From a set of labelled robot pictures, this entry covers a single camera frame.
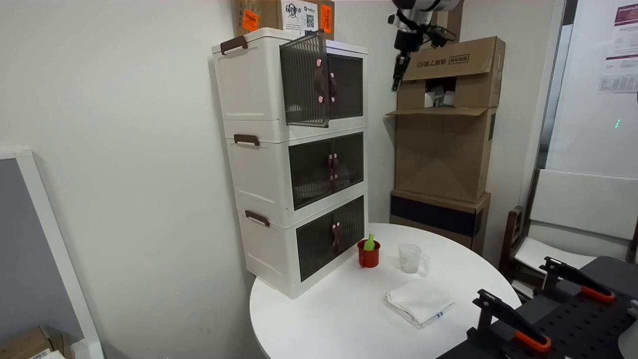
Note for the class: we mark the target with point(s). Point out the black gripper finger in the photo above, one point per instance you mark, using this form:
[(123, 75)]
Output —
[(438, 35), (399, 71)]

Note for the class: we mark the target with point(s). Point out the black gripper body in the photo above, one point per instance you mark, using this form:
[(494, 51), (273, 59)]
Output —
[(409, 41)]

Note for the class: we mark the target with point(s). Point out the smoked translucent cabinet door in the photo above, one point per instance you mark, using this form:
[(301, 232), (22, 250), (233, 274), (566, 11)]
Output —
[(301, 81), (347, 87), (311, 174), (351, 226), (349, 160), (315, 246)]

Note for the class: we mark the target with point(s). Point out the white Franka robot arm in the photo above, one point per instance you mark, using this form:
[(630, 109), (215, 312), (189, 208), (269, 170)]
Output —
[(425, 5)]

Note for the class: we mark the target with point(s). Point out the open flat cardboard box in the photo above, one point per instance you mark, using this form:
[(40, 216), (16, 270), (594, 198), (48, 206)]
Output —
[(26, 342)]

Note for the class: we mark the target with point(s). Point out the large cardboard box with flap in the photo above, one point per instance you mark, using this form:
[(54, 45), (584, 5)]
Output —
[(438, 152)]

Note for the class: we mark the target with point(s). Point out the cardboard box with orange stickers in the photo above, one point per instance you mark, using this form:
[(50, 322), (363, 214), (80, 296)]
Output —
[(265, 15)]

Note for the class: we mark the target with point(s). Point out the white three-tier storage cabinet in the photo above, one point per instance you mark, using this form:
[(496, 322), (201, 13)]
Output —
[(251, 93)]

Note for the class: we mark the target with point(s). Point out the cardboard box with black band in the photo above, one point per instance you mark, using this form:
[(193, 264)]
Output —
[(438, 216)]

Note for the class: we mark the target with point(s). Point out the small green plastic item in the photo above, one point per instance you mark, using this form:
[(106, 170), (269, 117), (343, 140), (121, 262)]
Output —
[(369, 242)]

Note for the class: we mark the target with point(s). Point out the printed paper poster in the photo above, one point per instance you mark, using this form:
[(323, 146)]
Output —
[(624, 41)]

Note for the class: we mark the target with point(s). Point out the clear plastic cup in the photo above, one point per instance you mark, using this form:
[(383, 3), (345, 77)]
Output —
[(409, 258)]

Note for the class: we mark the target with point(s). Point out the red mug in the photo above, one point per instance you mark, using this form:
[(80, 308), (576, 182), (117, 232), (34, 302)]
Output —
[(369, 258)]

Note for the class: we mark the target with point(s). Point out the brown wooden piece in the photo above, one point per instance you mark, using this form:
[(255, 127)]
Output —
[(510, 236)]

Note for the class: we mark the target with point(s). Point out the white flat panel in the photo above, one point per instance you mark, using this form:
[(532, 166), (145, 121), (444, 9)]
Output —
[(584, 202)]

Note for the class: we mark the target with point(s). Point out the white folded cloth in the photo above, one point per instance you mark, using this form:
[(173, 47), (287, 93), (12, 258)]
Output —
[(419, 302)]

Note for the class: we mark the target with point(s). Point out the black and red clamp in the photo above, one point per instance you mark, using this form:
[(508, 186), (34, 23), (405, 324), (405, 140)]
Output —
[(584, 326)]

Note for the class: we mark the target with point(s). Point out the grey divider panel white frame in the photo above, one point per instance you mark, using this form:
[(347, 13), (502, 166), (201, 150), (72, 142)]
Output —
[(32, 252)]

